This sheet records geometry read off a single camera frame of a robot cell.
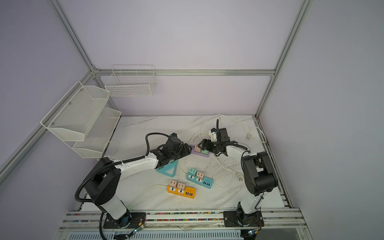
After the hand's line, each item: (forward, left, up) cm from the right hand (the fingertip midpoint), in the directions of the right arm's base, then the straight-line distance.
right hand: (201, 146), depth 93 cm
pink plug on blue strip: (-19, +1, -2) cm, 19 cm away
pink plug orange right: (-25, +11, -1) cm, 27 cm away
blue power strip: (-18, +6, -6) cm, 20 cm away
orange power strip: (-27, +7, -6) cm, 28 cm away
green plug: (-3, -2, -3) cm, 5 cm away
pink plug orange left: (-24, +16, -1) cm, 29 cm away
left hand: (-5, +8, +3) cm, 9 cm away
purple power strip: (-3, +1, -6) cm, 6 cm away
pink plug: (-2, +3, -1) cm, 4 cm away
